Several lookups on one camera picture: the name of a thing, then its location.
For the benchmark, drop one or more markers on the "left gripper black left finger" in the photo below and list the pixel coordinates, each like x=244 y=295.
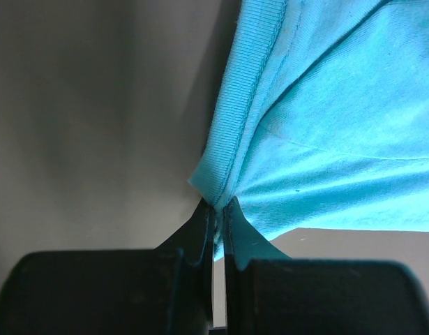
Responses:
x=165 y=290

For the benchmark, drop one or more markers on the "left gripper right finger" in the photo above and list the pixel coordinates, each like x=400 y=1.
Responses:
x=268 y=292

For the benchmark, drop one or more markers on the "cyan t shirt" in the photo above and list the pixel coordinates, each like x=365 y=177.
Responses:
x=322 y=120

